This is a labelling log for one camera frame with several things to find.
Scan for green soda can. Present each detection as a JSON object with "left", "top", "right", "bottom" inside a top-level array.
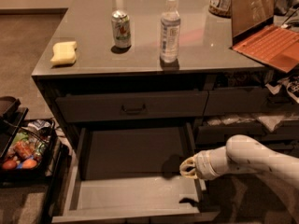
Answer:
[{"left": 111, "top": 10, "right": 131, "bottom": 49}]

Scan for black basket of groceries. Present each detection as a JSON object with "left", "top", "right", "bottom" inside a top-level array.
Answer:
[{"left": 0, "top": 119, "right": 57, "bottom": 182}]

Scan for black cart frame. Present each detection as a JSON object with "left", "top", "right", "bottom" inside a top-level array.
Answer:
[{"left": 0, "top": 96, "right": 68, "bottom": 224}]

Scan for black white patterned bag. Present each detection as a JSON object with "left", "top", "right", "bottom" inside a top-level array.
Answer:
[{"left": 265, "top": 74, "right": 299, "bottom": 104}]

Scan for large snack jar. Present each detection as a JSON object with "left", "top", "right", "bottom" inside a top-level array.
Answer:
[{"left": 209, "top": 0, "right": 231, "bottom": 18}]

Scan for yellow sponge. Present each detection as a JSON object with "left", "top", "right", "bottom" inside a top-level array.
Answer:
[{"left": 50, "top": 41, "right": 77, "bottom": 65}]

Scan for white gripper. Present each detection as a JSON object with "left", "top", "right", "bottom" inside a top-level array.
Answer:
[{"left": 179, "top": 149, "right": 229, "bottom": 180}]

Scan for clear water bottle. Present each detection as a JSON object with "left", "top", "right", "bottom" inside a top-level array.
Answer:
[{"left": 160, "top": 0, "right": 180, "bottom": 63}]

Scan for plastic bags in drawer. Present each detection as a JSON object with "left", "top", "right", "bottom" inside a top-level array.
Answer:
[{"left": 206, "top": 112, "right": 299, "bottom": 133}]

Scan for grey drawer cabinet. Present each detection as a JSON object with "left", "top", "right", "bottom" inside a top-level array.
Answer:
[{"left": 31, "top": 0, "right": 299, "bottom": 174}]

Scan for orange laptop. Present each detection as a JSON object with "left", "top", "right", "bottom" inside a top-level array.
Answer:
[{"left": 231, "top": 0, "right": 299, "bottom": 73}]

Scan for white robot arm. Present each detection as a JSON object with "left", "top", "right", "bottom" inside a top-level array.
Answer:
[{"left": 179, "top": 134, "right": 299, "bottom": 189}]

